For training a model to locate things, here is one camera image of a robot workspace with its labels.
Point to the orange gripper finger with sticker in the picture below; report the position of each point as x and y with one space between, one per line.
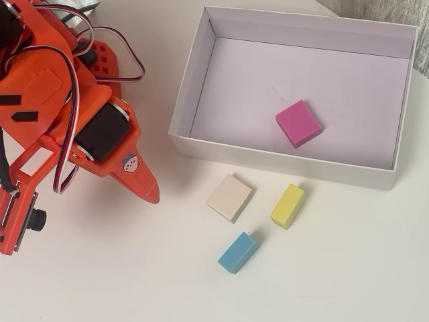
137 174

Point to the orange gripper black servo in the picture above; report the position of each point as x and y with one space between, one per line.
102 139

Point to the pink cuboid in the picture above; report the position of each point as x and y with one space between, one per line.
296 122

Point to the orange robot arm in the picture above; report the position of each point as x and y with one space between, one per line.
47 30

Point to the cream cuboid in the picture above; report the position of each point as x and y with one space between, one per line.
229 198

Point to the blue cuboid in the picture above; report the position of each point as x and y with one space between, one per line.
237 253

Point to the white cardboard bin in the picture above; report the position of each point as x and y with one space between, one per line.
234 84

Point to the yellow cuboid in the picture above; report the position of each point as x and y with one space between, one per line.
287 208

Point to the grey striped fabric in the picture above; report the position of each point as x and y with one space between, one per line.
92 4

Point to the wrist camera in orange mount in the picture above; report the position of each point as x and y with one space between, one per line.
20 201

